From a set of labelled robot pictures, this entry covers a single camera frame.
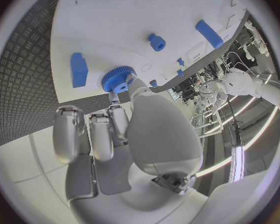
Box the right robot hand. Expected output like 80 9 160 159
52 72 209 224

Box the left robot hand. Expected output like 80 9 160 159
198 80 229 115

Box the blue gear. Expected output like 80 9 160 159
101 65 138 94

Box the white task board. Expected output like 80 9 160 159
49 0 251 104

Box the blue long cylinder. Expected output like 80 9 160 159
195 19 225 50

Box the blue plug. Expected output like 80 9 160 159
147 33 167 52

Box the glowing light bar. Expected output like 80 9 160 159
228 143 246 184

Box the blue block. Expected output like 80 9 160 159
69 52 89 89

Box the white cable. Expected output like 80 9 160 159
225 51 280 85
233 62 272 81

